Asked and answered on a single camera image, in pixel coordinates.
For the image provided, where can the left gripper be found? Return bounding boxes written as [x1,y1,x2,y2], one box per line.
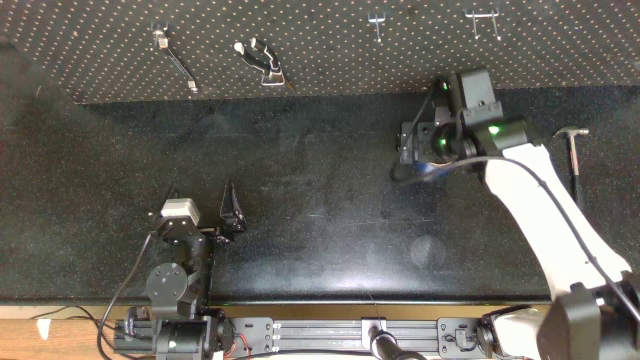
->
[149,180,249,246]

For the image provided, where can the black and white pliers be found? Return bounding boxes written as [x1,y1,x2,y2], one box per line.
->
[233,37,297,94]

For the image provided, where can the roll of blue tape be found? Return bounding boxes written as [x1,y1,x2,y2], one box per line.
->
[417,158,454,179]

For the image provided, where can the hammer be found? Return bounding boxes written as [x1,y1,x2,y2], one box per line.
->
[552,126,590,210]

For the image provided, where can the black pegboard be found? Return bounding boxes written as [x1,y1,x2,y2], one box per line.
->
[0,0,640,105]

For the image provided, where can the wrench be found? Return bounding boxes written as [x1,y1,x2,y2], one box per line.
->
[152,29,200,95]

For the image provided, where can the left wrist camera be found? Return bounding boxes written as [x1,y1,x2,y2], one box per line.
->
[160,198,201,225]

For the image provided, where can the black cable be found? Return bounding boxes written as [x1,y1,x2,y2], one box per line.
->
[388,87,640,324]
[96,232,154,360]

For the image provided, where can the thin black wire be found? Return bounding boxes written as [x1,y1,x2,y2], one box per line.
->
[28,304,104,331]

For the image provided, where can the mounting rail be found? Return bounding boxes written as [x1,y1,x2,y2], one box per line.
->
[113,305,494,360]

